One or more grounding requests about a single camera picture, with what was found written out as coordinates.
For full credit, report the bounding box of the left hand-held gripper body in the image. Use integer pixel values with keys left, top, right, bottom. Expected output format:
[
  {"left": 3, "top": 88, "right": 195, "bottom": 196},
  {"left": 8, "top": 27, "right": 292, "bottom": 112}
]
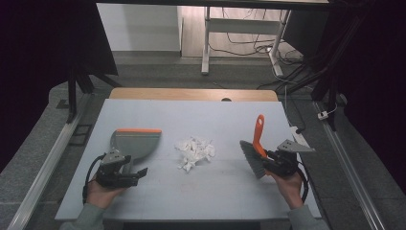
[{"left": 95, "top": 149, "right": 141, "bottom": 190}]

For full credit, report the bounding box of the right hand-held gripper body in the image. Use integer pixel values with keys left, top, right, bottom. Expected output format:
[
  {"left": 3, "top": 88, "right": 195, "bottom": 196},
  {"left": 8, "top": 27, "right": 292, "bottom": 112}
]
[{"left": 267, "top": 139, "right": 316, "bottom": 178}]

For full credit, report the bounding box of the grey brush with orange handle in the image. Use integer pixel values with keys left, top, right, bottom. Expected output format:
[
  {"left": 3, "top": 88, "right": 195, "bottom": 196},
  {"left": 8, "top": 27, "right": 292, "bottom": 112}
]
[{"left": 238, "top": 114, "right": 272, "bottom": 180}]

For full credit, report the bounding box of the grey dustpan with orange edge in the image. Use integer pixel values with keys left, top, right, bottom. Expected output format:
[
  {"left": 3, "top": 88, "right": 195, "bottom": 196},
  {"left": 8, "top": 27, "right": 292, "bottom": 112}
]
[{"left": 109, "top": 127, "right": 163, "bottom": 175}]

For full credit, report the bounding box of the pile of white paper scraps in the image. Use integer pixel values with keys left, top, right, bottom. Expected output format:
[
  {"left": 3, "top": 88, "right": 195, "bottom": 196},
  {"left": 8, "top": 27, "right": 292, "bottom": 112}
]
[{"left": 174, "top": 136, "right": 216, "bottom": 173}]

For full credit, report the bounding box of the person's left hand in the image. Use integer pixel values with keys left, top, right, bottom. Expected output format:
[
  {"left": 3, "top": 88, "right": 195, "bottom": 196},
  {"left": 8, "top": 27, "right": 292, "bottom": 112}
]
[{"left": 85, "top": 177, "right": 127, "bottom": 211}]

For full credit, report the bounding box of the person's right hand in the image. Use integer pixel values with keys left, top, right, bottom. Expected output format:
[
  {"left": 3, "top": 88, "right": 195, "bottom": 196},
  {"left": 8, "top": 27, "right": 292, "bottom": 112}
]
[{"left": 264, "top": 169, "right": 305, "bottom": 211}]

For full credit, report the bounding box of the white power strip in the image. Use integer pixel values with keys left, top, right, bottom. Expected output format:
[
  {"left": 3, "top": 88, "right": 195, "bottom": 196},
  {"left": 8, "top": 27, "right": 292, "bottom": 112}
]
[{"left": 289, "top": 126, "right": 309, "bottom": 149}]

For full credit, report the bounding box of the black metal stand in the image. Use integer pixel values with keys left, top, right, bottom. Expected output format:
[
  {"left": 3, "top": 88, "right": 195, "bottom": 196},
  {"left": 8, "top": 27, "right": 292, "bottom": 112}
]
[
  {"left": 65, "top": 61, "right": 123, "bottom": 126},
  {"left": 276, "top": 0, "right": 374, "bottom": 132}
]

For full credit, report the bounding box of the wooden table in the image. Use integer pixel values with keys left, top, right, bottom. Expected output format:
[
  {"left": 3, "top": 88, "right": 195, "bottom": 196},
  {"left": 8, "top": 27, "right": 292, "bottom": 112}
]
[{"left": 108, "top": 87, "right": 280, "bottom": 103}]

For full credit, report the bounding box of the black curtain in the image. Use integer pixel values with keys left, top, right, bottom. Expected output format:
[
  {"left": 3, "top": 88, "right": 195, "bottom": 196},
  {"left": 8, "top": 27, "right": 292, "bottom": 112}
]
[
  {"left": 0, "top": 0, "right": 120, "bottom": 172},
  {"left": 283, "top": 0, "right": 406, "bottom": 196}
]

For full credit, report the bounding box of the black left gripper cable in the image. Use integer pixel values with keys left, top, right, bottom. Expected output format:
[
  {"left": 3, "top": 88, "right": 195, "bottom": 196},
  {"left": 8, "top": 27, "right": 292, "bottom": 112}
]
[{"left": 81, "top": 153, "right": 107, "bottom": 205}]

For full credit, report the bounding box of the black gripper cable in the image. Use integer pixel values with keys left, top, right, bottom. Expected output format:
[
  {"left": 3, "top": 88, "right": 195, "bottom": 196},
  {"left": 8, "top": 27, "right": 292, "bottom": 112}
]
[
  {"left": 81, "top": 153, "right": 107, "bottom": 205},
  {"left": 295, "top": 159, "right": 310, "bottom": 204}
]

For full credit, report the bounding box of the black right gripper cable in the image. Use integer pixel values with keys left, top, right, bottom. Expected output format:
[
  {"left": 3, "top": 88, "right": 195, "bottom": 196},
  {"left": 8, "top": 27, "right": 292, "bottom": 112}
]
[{"left": 295, "top": 159, "right": 310, "bottom": 204}]

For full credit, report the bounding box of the aluminium floor rail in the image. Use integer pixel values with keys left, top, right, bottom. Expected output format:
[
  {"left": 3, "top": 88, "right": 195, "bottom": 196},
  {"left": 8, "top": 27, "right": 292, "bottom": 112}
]
[
  {"left": 6, "top": 92, "right": 93, "bottom": 230},
  {"left": 312, "top": 100, "right": 388, "bottom": 230}
]

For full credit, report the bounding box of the bundle of black floor cables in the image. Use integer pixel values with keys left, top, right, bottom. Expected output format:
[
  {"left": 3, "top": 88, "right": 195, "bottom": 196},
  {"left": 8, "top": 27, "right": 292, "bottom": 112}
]
[{"left": 209, "top": 8, "right": 307, "bottom": 92}]

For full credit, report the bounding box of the white desk frame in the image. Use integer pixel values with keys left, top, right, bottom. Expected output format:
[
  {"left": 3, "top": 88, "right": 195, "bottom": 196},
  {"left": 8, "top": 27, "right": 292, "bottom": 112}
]
[{"left": 200, "top": 6, "right": 292, "bottom": 78}]

